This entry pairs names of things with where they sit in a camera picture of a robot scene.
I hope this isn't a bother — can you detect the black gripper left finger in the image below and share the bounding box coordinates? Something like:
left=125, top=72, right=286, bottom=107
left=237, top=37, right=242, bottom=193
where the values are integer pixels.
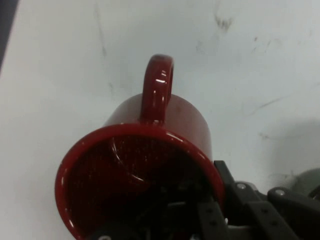
left=84, top=199, right=230, bottom=240

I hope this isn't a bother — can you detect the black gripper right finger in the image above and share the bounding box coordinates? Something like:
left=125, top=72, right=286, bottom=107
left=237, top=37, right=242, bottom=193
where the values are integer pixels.
left=213, top=159, right=320, bottom=240

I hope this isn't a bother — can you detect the red ceramic mug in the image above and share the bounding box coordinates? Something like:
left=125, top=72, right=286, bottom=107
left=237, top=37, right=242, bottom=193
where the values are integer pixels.
left=54, top=53, right=225, bottom=240

